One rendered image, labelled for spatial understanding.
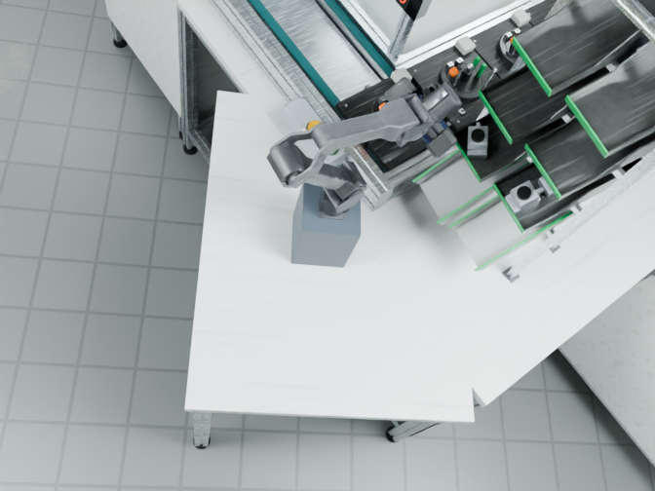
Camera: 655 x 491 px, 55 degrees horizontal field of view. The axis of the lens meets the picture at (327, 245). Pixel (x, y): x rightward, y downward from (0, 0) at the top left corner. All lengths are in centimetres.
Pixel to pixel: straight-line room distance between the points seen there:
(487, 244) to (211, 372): 74
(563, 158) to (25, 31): 248
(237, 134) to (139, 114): 114
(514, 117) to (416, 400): 71
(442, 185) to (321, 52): 58
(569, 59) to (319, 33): 92
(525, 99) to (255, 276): 76
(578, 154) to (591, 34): 23
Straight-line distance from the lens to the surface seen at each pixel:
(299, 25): 201
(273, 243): 166
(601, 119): 127
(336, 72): 192
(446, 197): 165
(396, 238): 174
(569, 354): 263
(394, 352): 163
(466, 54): 203
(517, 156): 152
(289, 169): 116
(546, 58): 130
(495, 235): 163
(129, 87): 299
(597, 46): 132
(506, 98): 142
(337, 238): 150
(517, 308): 179
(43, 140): 288
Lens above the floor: 237
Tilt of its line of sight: 64 degrees down
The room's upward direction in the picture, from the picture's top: 24 degrees clockwise
